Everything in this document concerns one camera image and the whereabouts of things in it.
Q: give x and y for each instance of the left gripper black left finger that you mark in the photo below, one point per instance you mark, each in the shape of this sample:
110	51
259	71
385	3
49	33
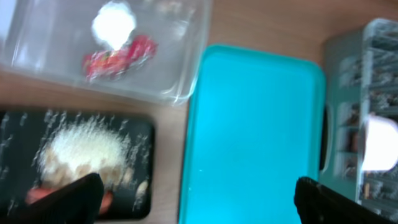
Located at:
78	202

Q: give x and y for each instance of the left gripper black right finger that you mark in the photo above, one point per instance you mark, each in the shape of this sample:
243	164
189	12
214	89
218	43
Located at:
317	204

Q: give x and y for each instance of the orange carrot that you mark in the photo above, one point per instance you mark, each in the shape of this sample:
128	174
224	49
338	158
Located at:
34	195

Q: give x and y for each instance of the pink bowl with food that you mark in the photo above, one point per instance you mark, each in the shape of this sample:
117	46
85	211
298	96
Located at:
380	144

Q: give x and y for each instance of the red snack wrapper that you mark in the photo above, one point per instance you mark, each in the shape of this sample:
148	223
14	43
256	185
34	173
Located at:
112	64

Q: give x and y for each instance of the white tissue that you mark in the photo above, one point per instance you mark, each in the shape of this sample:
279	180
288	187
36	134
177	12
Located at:
113	24

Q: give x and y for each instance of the grey dishwasher rack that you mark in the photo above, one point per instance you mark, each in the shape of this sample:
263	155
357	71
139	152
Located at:
361	70

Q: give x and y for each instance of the rice and peanuts pile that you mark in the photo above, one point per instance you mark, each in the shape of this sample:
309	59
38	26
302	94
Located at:
116	149

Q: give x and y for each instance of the black tray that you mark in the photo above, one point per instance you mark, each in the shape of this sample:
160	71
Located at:
25	132

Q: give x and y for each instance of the teal plastic tray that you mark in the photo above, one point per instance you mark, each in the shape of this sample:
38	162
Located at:
254	127

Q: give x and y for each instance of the clear plastic bin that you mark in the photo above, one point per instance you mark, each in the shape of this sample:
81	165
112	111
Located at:
48	39

